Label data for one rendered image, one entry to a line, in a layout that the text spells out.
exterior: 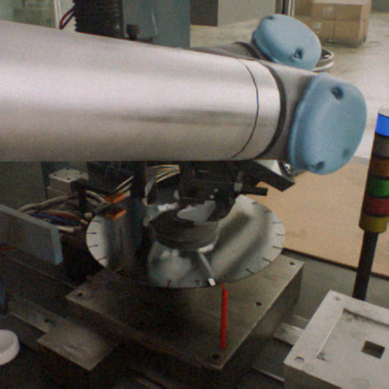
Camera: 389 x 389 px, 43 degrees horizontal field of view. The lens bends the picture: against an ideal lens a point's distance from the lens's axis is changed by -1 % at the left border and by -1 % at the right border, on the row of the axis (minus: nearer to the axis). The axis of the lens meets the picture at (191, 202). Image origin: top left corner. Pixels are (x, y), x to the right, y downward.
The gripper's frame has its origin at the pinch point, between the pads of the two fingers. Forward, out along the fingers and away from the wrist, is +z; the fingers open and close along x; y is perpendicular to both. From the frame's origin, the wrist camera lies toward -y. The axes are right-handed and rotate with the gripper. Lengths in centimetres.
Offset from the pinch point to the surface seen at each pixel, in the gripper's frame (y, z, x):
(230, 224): -6.7, 3.4, -1.1
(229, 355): -1.7, 3.5, 21.2
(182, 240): 2.9, 2.3, 2.9
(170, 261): 5.8, 1.6, 7.2
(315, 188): -54, 35, -35
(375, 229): -25.3, -8.4, 6.6
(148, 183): 7.7, 1.4, -7.2
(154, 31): 4.1, -4.3, -40.2
